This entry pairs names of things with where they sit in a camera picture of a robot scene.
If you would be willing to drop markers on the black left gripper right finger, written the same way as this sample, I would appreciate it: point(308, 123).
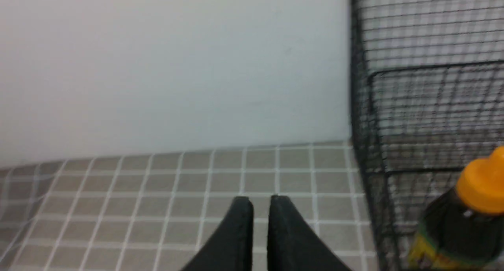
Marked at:
point(291, 243)

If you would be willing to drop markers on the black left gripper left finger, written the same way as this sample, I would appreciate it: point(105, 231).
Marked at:
point(230, 247)

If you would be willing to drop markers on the small orange-capped sauce bottle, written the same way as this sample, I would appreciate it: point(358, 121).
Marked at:
point(463, 228)

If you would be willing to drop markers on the grey checked tablecloth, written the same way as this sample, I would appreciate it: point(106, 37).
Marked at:
point(154, 212)

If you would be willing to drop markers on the black wire mesh rack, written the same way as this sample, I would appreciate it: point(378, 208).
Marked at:
point(426, 96)

